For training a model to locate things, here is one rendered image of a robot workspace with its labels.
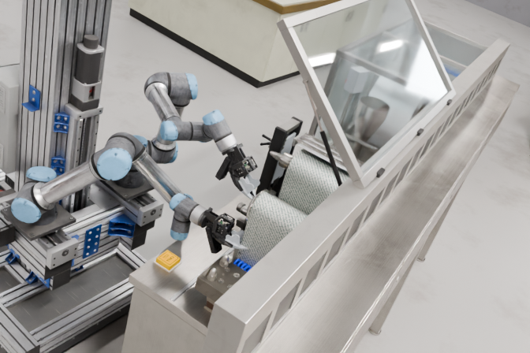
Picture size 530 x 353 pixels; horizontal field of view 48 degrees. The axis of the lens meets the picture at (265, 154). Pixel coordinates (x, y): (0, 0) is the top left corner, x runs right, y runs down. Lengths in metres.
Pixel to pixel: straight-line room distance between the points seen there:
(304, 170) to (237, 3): 4.00
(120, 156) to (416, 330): 2.41
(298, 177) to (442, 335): 2.02
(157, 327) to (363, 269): 0.93
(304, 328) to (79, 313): 1.73
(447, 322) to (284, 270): 2.86
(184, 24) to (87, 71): 4.19
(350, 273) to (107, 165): 0.98
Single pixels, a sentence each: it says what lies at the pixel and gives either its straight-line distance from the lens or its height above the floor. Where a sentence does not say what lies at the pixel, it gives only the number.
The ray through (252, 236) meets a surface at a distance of 2.26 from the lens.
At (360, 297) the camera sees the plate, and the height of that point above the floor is 1.44.
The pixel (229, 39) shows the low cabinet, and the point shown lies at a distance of 6.28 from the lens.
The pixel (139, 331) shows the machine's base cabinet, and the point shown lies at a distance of 2.52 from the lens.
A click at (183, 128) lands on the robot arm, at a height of 1.43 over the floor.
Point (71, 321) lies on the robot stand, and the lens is 3.10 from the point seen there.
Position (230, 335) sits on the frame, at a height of 1.60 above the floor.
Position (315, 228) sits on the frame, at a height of 1.65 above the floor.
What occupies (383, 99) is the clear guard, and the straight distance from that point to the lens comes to 2.12.
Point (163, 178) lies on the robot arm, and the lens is 2.46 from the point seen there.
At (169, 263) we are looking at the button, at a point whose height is 0.92.
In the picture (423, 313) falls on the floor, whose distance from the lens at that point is 4.15.
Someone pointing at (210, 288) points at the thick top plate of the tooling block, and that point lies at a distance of 2.22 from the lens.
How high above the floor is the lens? 2.56
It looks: 30 degrees down
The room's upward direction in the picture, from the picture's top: 17 degrees clockwise
